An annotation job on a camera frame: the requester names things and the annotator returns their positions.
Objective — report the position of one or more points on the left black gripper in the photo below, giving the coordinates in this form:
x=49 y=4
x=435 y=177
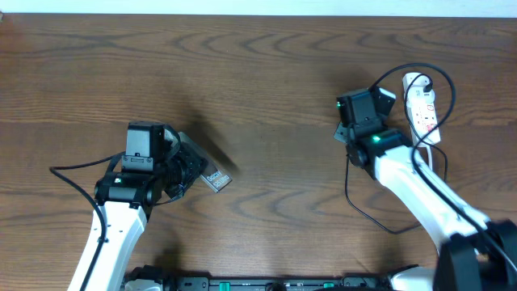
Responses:
x=197 y=161

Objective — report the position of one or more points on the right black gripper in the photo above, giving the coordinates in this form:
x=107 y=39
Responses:
x=340 y=133

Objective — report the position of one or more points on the Galaxy smartphone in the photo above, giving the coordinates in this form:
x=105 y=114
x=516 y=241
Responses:
x=213 y=175

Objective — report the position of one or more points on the white power strip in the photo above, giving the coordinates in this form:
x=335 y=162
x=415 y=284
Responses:
x=420 y=102

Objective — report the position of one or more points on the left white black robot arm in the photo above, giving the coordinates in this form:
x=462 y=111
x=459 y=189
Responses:
x=157 y=161

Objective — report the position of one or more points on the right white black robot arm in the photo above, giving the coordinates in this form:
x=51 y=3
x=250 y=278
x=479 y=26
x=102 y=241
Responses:
x=475 y=253

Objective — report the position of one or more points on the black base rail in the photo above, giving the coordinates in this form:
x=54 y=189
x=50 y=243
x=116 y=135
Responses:
x=192 y=283

